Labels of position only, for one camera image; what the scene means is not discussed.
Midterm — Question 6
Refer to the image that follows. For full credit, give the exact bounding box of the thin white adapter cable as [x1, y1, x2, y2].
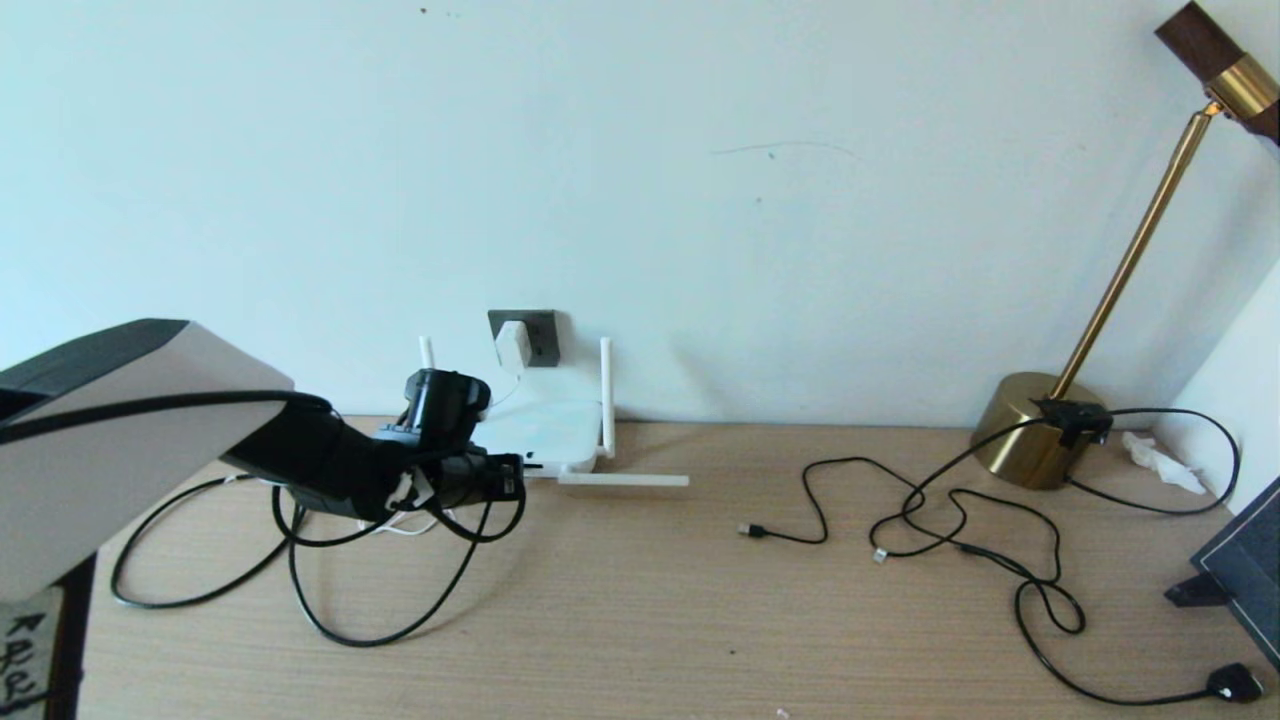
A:
[375, 368, 526, 537]

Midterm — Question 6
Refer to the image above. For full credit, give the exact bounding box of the white power adapter block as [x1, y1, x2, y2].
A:
[495, 320, 532, 371]

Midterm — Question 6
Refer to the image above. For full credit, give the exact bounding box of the black ethernet cable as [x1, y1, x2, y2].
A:
[110, 455, 546, 648]

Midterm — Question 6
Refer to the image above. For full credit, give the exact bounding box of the white router with antennas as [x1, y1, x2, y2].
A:
[418, 337, 691, 488]

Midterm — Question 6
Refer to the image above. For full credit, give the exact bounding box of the brass desk lamp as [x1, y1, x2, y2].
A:
[968, 0, 1280, 492]

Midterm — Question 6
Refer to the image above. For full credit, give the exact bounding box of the crumpled white tissue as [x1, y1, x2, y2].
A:
[1120, 432, 1208, 497]

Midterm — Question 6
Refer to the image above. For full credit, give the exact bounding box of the black plastic clip stand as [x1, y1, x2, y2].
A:
[1164, 573, 1231, 608]

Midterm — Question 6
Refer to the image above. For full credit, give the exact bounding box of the dark teal printed box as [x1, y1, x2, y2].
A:
[1190, 472, 1280, 673]

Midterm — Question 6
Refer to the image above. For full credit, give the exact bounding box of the grey wall socket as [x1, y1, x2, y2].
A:
[487, 309, 560, 368]

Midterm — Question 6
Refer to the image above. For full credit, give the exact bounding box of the black cable with silver connector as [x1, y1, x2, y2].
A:
[868, 488, 1061, 586]

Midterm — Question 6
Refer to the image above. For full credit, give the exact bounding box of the black inline lamp switch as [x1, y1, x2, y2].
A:
[1035, 400, 1113, 448]

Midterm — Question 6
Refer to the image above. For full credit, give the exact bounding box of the black lamp base cord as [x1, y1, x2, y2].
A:
[1065, 408, 1241, 518]

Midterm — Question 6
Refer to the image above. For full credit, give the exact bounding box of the black lamp cable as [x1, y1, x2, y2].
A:
[868, 420, 1264, 706]

